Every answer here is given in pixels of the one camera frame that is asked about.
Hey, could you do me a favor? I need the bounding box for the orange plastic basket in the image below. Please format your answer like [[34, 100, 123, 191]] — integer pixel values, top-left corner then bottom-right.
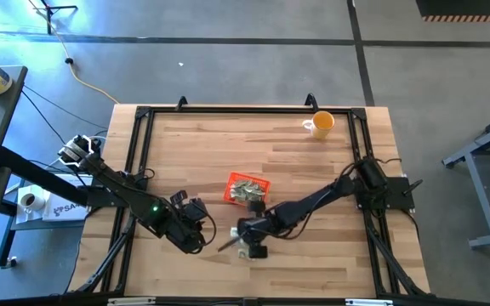
[[222, 171, 271, 207]]

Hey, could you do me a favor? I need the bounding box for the silver metal bracket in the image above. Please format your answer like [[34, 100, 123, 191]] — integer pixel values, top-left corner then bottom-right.
[[345, 298, 395, 306], [107, 297, 157, 306]]

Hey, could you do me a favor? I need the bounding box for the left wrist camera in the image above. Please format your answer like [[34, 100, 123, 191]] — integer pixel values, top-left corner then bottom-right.
[[185, 197, 208, 221]]

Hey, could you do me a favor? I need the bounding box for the white printed box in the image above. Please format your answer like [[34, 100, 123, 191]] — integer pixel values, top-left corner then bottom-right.
[[42, 173, 92, 223]]

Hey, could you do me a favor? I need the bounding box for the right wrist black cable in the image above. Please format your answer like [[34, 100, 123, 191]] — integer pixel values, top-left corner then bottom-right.
[[217, 236, 242, 252]]

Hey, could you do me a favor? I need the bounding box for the white tape roll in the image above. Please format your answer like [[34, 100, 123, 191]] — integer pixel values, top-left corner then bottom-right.
[[18, 191, 46, 216]]

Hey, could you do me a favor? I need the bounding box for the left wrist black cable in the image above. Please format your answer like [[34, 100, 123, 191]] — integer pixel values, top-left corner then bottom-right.
[[197, 210, 217, 255]]

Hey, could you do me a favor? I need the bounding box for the black diagonal beam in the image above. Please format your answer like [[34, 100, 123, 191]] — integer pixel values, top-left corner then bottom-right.
[[0, 146, 95, 207]]

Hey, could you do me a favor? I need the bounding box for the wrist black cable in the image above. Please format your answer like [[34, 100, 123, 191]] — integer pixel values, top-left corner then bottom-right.
[[217, 236, 242, 252], [197, 210, 217, 255]]

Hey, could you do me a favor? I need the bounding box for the yellow floor cable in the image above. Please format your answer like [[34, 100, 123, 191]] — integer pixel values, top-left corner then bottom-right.
[[27, 0, 121, 105]]

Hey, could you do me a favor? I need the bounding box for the black mat hazard stripe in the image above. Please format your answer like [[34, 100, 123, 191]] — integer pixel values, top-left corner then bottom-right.
[[414, 0, 490, 23]]

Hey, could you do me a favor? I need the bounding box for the white paper napkin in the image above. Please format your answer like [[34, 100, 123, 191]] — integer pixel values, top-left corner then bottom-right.
[[14, 184, 53, 225]]

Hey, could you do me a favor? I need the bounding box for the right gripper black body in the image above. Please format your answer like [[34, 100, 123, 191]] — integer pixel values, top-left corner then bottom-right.
[[236, 212, 278, 247]]

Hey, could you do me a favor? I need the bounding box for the black floor cable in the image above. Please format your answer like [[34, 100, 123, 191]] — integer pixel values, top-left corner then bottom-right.
[[21, 84, 110, 150]]

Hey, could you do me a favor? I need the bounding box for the black tripod stand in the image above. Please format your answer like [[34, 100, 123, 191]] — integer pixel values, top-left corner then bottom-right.
[[36, 0, 79, 35]]

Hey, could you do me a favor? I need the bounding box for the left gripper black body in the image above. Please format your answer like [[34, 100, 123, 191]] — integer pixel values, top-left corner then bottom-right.
[[166, 218, 208, 247]]

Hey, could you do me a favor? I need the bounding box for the grey metal cart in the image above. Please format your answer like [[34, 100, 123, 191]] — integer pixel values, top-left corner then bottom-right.
[[442, 108, 490, 250]]

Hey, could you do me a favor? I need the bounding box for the yellow mug white handle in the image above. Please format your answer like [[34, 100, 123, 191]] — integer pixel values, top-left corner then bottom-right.
[[302, 110, 336, 140]]

